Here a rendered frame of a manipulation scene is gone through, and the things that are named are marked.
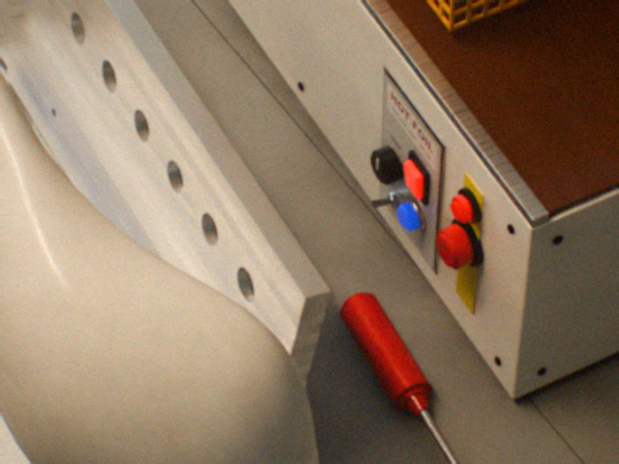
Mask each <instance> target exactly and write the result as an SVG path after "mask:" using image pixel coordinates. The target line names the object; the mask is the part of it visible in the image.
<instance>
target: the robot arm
mask: <svg viewBox="0 0 619 464"><path fill-rule="evenodd" d="M0 414H1V416H2V418H3V420H4V422H5V424H6V425H7V426H8V428H9V430H10V432H11V433H12V435H13V437H14V439H15V441H16V443H17V444H18V445H19V447H20V448H21V449H22V451H23V452H24V454H25V455H26V457H27V459H28V461H29V462H30V464H320V463H319V456H318V448H317V443H316V437H315V430H314V424H313V417H312V411H311V407H310V402H309V398H308V394H307V390H306V386H305V384H304V381H303V378H302V376H301V374H300V372H299V370H298V368H297V366H296V364H295V362H294V361H293V359H292V358H291V356H290V355H289V353H288V352H287V350H286V349H285V347H284V346H283V344H282V343H281V342H280V340H279V339H278V338H277V337H276V336H275V335H274V333H273V332H272V331H270V330H269V329H268V328H267V327H266V326H265V325H264V324H263V323H262V322H261V321H260V320H259V319H258V318H256V317H255V316H254V315H253V314H251V313H250V312H249V311H248V310H246V309H245V308H244V307H242V306H241V305H239V304H237V303H236V302H234V301H233V300H231V299H230V298H228V297H227V296H225V295H224V294H223V293H221V292H219V291H217V290H216V289H214V288H212V287H211V286H209V285H207V284H205V283H204V282H203V281H201V280H199V279H197V278H196V277H194V276H192V275H189V274H188V273H186V272H184V271H182V270H181V269H179V268H177V267H175V266H174V265H172V264H170V263H169V262H167V261H165V260H164V259H162V258H160V257H159V256H158V255H156V254H155V253H153V252H152V251H150V250H149V249H147V248H146V247H143V246H141V245H139V244H138V243H136V242H135V241H134V240H132V239H131V238H130V237H128V236H127V235H126V234H124V233H123V232H122V231H121V230H119V229H118V228H117V227H115V226H114V225H113V224H112V223H111V222H110V221H109V220H108V219H106V218H105V217H104V216H103V215H102V214H101V213H100V212H99V211H97V210H96V209H95V206H94V205H93V204H92V203H91V202H90V201H89V200H88V199H87V198H86V197H85V196H84V195H83V194H82V193H81V192H80V191H79V190H78V189H77V188H76V187H75V185H74V184H73V183H72V182H71V181H70V180H69V179H68V178H67V176H66V175H65V174H64V173H63V171H62V170H61V169H60V167H59V166H58V165H57V164H56V162H55V161H54V160H53V158H52V157H51V155H50V154H49V153H48V151H47V150H46V148H45V147H44V145H43V143H42V142H41V140H40V139H39V137H38V136H37V135H36V134H35V133H34V131H33V129H32V128H31V126H30V124H29V122H28V121H27V119H26V117H25V115H24V114H23V112H22V110H21V108H20V107H19V105H18V103H17V101H16V99H15V95H14V93H13V91H12V89H11V88H10V86H9V84H8V82H7V80H6V78H5V77H4V75H3V74H2V72H1V70H0Z"/></svg>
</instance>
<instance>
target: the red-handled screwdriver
mask: <svg viewBox="0 0 619 464"><path fill-rule="evenodd" d="M339 318H340V319H341V321H342V323H343V324H344V326H345V327H346V328H347V330H348V332H349V333H350V335H351V337H352V338H353V340H354V342H355V343H356V345H357V346H358V348H359V350H360V351H361V353H362V355H363V356H364V358H365V360H366V361H367V363H368V365H369V367H370V369H371V370H372V372H373V373H374V374H375V376H376V377H377V379H378V381H379V382H380V384H381V386H382V387H383V389H384V391H385V392H386V394H387V395H388V396H389V398H390V399H391V401H392V403H393V404H394V406H395V408H396V409H398V410H400V411H412V412H413V413H414V414H415V415H416V416H418V417H421V418H422V420H423V422H424V423H425V425H426V427H427V429H428V430H429V432H430V434H431V435H432V437H433V439H434V440H435V442H436V444H437V445H438V447H439V448H440V449H441V451H442V452H443V454H444V457H445V459H446V461H447V462H448V464H458V462H457V460H456V458H455V456H454V455H453V453H452V452H451V450H450V448H449V447H448V445H447V443H446V440H445V439H444V437H443V435H442V434H441V432H440V430H439V429H438V427H437V426H436V424H435V422H434V421H433V419H432V417H431V416H430V414H429V413H428V411H429V408H428V405H427V400H428V398H429V395H430V393H431V391H432V386H431V384H430V382H429V380H428V379H427V377H426V375H425V373H424V372H423V370H421V368H420V367H419V366H418V364H417V363H416V361H415V359H414V358H413V356H412V354H411V353H410V351H409V350H408V348H407V346H406V345H405V343H404V342H403V340H402V338H401V337H400V335H399V334H398V331H397V330H396V328H395V327H394V325H393V323H392V322H391V320H390V318H389V317H388V315H387V314H386V312H385V310H384V309H383V307H382V306H381V304H380V302H379V301H378V300H377V299H376V297H375V296H374V294H372V293H368V292H367V293H363V292H360V293H356V294H354V295H351V296H350V297H348V298H347V299H346V300H345V301H344V303H343V304H342V307H341V309H340V310H339Z"/></svg>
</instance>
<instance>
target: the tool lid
mask: <svg viewBox="0 0 619 464"><path fill-rule="evenodd" d="M80 19H81V20H82V22H83V25H84V29H85V36H84V34H83V32H82V29H81V24H80ZM0 55H1V57H2V58H3V60H4V61H5V63H6V65H7V66H8V74H7V78H8V79H9V80H10V82H11V83H12V85H13V87H14V88H15V92H16V94H17V95H18V97H19V98H20V100H21V102H22V103H23V105H24V106H25V108H26V110H27V111H28V113H29V114H30V116H31V118H32V119H33V121H34V124H33V131H34V132H35V134H36V135H37V136H38V137H39V138H40V140H41V142H42V143H43V145H44V147H45V148H46V150H47V151H48V153H49V154H50V155H51V157H52V158H53V160H54V161H55V162H56V164H57V165H58V166H59V167H60V169H61V170H62V171H63V173H64V174H65V175H66V176H67V178H68V179H69V180H70V181H71V182H72V183H73V184H74V185H75V187H76V188H77V189H78V190H79V191H80V192H81V193H82V194H83V195H84V196H85V197H86V198H87V199H88V200H89V201H90V202H91V203H92V204H93V205H94V206H95V209H96V210H97V211H99V212H100V213H101V214H102V215H103V216H104V217H105V218H106V219H108V220H109V221H110V222H111V223H112V224H113V225H114V226H115V227H117V228H118V229H119V230H121V231H122V232H123V233H124V234H126V235H127V236H128V237H130V238H131V239H132V240H134V241H135V242H136V243H138V244H139V245H141V246H142V247H146V248H147V249H149V250H150V251H152V252H153V253H155V254H156V255H158V256H159V257H160V258H162V259H164V260H165V261H167V262H169V263H170V264H172V265H174V266H175V267H177V268H179V269H181V270H182V271H184V272H186V273H188V274H189V275H191V276H194V277H196V278H197V279H199V280H201V281H203V282H204V283H205V284H207V285H209V286H211V287H212V288H214V289H216V290H217V291H219V292H221V293H223V294H224V295H225V296H227V297H228V298H230V299H231V300H233V301H234V302H236V303H237V304H239V305H241V306H242V307H244V308H245V309H246V310H248V311H249V312H250V313H251V314H253V315H254V316H255V317H256V318H258V319H259V320H260V321H261V322H262V323H263V324H264V325H265V326H266V327H267V328H268V329H269V330H270V331H272V332H273V333H274V335H275V336H276V337H277V338H278V339H279V340H280V342H281V343H282V344H283V346H284V347H285V349H286V350H287V352H288V353H289V355H290V356H291V358H292V359H293V361H294V362H295V364H296V366H297V368H298V370H299V372H300V374H301V376H302V378H303V381H304V384H305V385H306V383H307V380H308V377H309V374H310V368H311V364H312V360H313V356H314V353H315V349H316V345H317V342H318V338H319V335H320V332H321V328H322V324H323V321H324V317H325V313H326V309H327V306H328V302H329V299H330V296H331V292H332V290H331V289H330V287H329V286H328V284H327V283H326V281H325V280H324V278H323V277H322V275H321V274H320V272H318V270H317V269H316V268H315V266H314V265H313V263H312V262H311V260H310V258H309V257H308V255H307V254H306V252H305V251H304V249H303V248H301V246H300V245H299V243H298V242H297V240H296V239H295V237H294V236H293V234H292V233H291V231H290V230H289V228H288V227H287V225H286V224H285V223H284V221H283V220H282V218H281V217H280V215H279V213H278V212H277V210H276V209H275V207H274V206H273V204H272V203H271V202H270V200H269V199H268V197H267V196H266V194H265V193H264V191H263V190H262V188H261V187H260V185H259V184H258V183H257V182H256V181H255V179H254V178H253V176H252V175H251V173H250V171H249V170H248V168H247V167H246V165H245V164H244V162H243V161H242V159H241V158H240V157H239V155H238V154H237V152H236V151H235V149H234V148H233V146H232V145H231V143H230V142H229V140H228V139H227V137H226V136H225V135H224V133H223V132H222V130H221V128H220V127H219V125H218V124H217V122H216V121H215V120H214V119H213V117H212V116H211V114H210V113H209V112H208V109H207V107H206V106H205V104H204V103H203V101H202V100H201V98H200V97H199V96H198V95H197V93H196V92H195V91H194V89H193V88H192V86H191V84H190V83H189V81H188V80H187V78H186V77H185V75H184V74H183V72H182V71H181V70H180V68H179V67H178V65H177V64H176V62H175V61H174V59H173V58H172V56H171V55H170V53H169V52H168V50H167V49H166V47H165V46H164V45H163V43H162V41H161V40H160V38H159V37H158V35H157V34H156V32H155V31H154V29H153V28H152V26H151V25H150V24H149V22H147V20H146V19H145V17H144V16H143V14H142V13H141V11H140V10H139V8H138V7H137V6H136V4H135V3H134V1H133V0H0ZM111 66H112V68H113V70H114V72H115V76H116V85H115V83H114V80H113V77H112V73H111ZM143 115H145V117H146V120H147V122H148V126H149V132H150V134H148V132H147V130H146V128H145V125H144V118H143ZM177 164H178V165H179V167H180V169H181V172H182V175H183V181H184V186H182V184H181V182H180V179H179V176H178V171H177ZM211 218H212V219H213V221H214V223H215V224H216V227H217V231H218V239H216V237H215V235H214V232H213V229H212V224H211ZM247 271H248V272H249V274H250V275H251V279H252V282H253V287H254V294H253V293H252V291H251V289H250V286H249V283H248V278H247Z"/></svg>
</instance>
